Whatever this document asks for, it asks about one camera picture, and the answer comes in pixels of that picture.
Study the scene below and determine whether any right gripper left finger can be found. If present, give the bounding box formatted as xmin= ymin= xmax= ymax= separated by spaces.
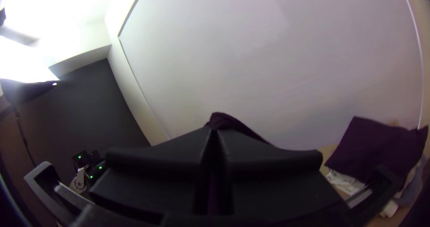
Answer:
xmin=89 ymin=125 xmax=214 ymax=221

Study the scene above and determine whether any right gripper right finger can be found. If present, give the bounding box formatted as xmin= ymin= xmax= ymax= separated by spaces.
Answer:
xmin=215 ymin=128 xmax=350 ymax=219

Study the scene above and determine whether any black t-shirt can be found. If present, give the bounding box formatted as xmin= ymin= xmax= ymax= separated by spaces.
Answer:
xmin=205 ymin=112 xmax=271 ymax=146

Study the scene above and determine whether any pile of folded clothes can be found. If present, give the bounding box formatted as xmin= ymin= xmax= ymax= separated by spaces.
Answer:
xmin=324 ymin=116 xmax=429 ymax=218

